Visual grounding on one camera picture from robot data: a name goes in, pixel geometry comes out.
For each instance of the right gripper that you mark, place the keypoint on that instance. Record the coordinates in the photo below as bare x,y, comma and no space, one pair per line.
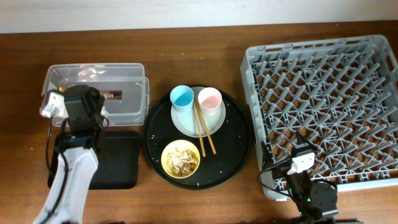
268,158

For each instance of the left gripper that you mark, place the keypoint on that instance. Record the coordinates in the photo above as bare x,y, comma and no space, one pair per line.
100,101

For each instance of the gold snack wrapper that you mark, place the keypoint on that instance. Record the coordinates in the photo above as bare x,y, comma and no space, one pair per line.
112,94

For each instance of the wooden chopstick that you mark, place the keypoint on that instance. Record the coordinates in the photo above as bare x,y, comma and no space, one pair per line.
199,129
205,126

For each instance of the pink cup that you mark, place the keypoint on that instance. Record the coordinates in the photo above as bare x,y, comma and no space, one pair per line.
209,100

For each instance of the blue cup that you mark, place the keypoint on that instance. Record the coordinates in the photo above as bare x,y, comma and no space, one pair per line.
182,98

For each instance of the yellow bowl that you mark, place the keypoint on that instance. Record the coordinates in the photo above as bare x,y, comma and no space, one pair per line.
170,147

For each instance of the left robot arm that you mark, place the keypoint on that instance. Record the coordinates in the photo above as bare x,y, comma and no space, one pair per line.
80,141

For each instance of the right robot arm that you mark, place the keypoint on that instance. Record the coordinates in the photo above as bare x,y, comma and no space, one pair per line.
315,199

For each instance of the grey dishwasher rack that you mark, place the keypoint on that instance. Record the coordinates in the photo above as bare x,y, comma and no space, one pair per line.
341,94

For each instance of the clear plastic bin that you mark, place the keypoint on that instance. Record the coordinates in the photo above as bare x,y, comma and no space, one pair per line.
130,78

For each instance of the round black tray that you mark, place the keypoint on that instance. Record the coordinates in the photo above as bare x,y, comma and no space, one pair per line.
232,143

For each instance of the black rectangular tray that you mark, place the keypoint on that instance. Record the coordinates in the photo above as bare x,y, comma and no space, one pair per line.
118,161

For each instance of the white plate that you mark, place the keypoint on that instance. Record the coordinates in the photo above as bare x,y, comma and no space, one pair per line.
186,123

